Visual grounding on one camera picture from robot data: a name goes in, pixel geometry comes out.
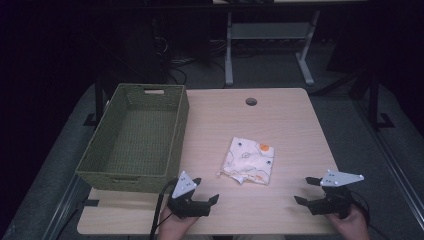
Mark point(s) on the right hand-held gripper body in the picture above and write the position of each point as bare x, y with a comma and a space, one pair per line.
333, 203

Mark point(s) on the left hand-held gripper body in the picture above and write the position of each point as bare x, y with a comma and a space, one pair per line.
186, 205

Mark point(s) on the white patterned cloth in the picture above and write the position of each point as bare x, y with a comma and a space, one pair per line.
248, 160

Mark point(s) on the green woven basket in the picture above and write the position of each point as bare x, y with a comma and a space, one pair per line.
143, 133

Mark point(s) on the person's left hand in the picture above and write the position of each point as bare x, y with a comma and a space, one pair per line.
171, 226

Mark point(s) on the person's right hand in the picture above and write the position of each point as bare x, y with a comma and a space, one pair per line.
353, 226

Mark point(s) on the black metal stand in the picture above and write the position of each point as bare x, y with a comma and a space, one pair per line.
99, 100
374, 100

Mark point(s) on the grey metal desk frame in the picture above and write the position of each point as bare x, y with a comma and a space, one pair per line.
270, 30

